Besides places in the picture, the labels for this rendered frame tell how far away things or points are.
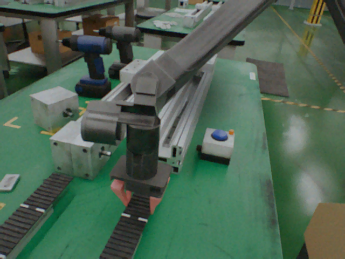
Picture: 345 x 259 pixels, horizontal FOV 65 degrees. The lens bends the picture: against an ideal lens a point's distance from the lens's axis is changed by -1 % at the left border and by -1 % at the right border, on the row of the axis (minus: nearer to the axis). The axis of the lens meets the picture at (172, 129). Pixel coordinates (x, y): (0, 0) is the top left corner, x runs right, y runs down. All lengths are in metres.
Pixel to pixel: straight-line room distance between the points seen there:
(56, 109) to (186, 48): 0.48
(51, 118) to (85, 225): 0.37
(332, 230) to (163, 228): 0.30
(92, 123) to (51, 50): 2.70
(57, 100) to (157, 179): 0.45
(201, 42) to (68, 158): 0.39
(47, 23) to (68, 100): 2.25
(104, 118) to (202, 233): 0.30
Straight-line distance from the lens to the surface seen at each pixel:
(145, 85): 0.44
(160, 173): 0.51
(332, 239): 0.54
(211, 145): 0.73
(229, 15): 0.53
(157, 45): 2.52
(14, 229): 0.57
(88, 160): 0.65
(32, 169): 0.75
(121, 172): 0.51
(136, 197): 0.59
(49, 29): 3.09
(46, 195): 0.62
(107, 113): 0.46
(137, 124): 0.44
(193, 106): 0.85
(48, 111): 0.84
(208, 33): 0.51
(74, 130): 0.69
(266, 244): 0.61
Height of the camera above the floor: 1.23
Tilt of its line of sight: 30 degrees down
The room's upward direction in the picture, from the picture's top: 6 degrees clockwise
